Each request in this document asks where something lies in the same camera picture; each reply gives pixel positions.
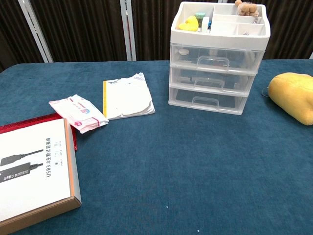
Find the clear drawer with round tin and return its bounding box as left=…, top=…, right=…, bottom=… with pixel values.
left=169, top=66, right=258, bottom=95

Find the clear drawer with white roll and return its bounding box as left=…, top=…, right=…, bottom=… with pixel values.
left=170, top=43, right=266, bottom=74

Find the white notepad with yellow spine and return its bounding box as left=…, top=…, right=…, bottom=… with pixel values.
left=102, top=72, right=156, bottom=120

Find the blue velvet tablecloth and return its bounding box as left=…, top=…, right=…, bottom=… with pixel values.
left=0, top=58, right=313, bottom=235

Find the pink wet wipes pack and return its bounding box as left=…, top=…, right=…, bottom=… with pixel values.
left=48, top=94, right=110, bottom=134

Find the yellow rubber duck toy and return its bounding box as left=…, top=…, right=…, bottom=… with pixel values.
left=178, top=15, right=200, bottom=32

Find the small white box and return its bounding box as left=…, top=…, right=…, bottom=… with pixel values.
left=201, top=16, right=210, bottom=33

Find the dark brown curtain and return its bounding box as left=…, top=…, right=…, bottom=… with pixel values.
left=0, top=0, right=313, bottom=73

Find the red shiny box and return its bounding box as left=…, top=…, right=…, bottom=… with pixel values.
left=0, top=113, right=78, bottom=152

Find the yellow plush pouch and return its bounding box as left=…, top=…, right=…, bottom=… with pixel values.
left=268, top=72, right=313, bottom=126

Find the brown plush bear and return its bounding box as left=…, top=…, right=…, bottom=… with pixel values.
left=234, top=0, right=260, bottom=18

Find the white metal post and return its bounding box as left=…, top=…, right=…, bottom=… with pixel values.
left=119, top=0, right=137, bottom=61
left=18, top=0, right=54, bottom=63

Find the white plastic drawer organizer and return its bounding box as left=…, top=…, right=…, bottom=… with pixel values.
left=168, top=1, right=271, bottom=116

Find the white USB cable box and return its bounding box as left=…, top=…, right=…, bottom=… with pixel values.
left=0, top=118, right=82, bottom=228

